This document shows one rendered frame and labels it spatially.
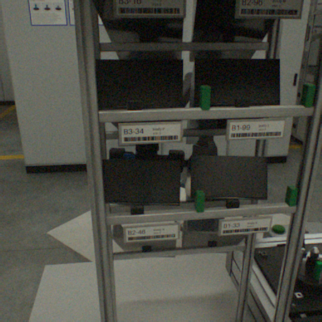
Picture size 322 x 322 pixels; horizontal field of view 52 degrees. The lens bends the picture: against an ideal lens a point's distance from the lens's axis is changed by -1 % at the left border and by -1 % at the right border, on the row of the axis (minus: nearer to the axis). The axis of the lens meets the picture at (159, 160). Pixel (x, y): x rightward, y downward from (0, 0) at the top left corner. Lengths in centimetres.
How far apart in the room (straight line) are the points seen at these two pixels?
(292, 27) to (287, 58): 32
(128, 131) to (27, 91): 342
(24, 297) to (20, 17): 261
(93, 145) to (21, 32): 336
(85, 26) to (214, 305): 81
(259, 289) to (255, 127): 54
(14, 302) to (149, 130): 204
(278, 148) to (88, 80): 397
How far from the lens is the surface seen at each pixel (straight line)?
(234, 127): 47
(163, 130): 45
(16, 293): 245
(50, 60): 374
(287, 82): 414
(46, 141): 394
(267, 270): 98
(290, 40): 409
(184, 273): 109
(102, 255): 54
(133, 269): 111
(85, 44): 43
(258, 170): 58
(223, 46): 63
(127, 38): 62
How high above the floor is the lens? 157
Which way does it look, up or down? 22 degrees down
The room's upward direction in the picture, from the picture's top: straight up
